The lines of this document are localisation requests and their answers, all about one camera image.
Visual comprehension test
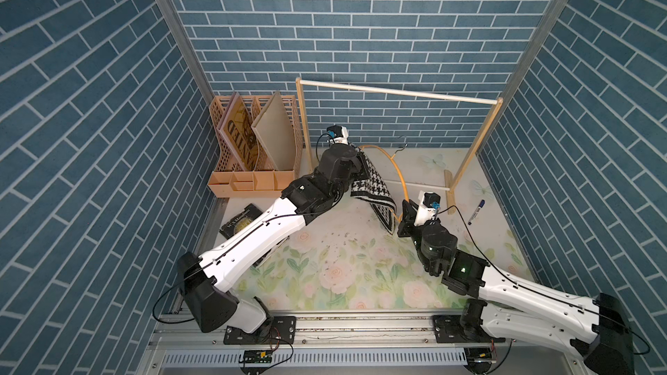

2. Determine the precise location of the black white houndstooth scarf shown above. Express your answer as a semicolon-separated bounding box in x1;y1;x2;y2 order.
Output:
350;150;398;234

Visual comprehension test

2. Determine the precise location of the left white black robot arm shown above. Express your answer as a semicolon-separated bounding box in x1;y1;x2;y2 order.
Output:
176;143;367;333

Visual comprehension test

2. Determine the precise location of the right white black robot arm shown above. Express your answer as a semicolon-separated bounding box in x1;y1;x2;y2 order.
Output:
398;193;635;374

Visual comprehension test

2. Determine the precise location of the blue marker pen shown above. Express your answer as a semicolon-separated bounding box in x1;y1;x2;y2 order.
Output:
467;199;486;226

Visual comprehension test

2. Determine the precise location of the wooden clothes rack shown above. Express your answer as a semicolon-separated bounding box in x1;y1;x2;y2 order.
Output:
295;77;504;206

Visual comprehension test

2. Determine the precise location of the beige grey folder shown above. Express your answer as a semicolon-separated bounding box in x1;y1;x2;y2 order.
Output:
252;91;296;171

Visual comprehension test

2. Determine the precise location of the black paperback book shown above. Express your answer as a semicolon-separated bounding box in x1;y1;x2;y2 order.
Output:
218;203;263;240

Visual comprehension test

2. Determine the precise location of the brown wanted poster book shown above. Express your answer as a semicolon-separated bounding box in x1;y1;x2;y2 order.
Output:
216;92;259;171

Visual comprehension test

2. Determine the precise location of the pink plastic file organizer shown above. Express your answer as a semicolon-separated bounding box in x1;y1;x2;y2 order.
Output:
208;94;303;198

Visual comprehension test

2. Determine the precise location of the right small circuit board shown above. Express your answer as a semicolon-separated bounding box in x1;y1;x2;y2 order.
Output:
464;347;496;366

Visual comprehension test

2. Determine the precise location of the left green circuit board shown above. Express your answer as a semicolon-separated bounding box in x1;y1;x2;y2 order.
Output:
240;350;273;366

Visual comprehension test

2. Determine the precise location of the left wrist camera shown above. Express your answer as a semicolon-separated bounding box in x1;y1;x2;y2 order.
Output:
327;125;349;145

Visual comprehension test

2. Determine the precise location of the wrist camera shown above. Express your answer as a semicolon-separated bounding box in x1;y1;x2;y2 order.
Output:
414;191;440;227
327;125;349;145

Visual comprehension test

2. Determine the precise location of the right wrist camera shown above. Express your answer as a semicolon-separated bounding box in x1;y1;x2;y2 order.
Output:
414;191;440;227

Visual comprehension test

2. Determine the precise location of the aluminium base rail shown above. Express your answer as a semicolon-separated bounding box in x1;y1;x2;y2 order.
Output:
137;310;588;374

